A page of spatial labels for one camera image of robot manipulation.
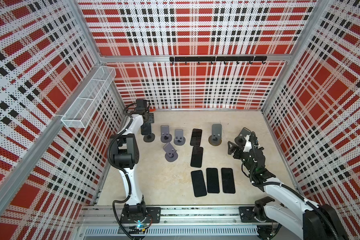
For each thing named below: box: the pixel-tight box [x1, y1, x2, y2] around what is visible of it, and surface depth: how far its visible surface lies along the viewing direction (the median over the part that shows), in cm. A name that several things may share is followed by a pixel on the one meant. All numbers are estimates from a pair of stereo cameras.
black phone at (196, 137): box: [190, 128, 203, 147], surface depth 107 cm
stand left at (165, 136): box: [160, 125, 173, 143], surface depth 103 cm
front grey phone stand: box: [163, 142, 179, 162], surface depth 93 cm
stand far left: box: [143, 133, 156, 143], surface depth 107 cm
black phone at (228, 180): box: [221, 167, 236, 194], surface depth 86 cm
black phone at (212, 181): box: [206, 168, 220, 194], surface depth 86 cm
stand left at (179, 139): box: [173, 129, 186, 146], surface depth 100 cm
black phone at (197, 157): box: [190, 146, 204, 168], surface depth 96 cm
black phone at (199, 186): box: [191, 170, 207, 198], surface depth 86 cm
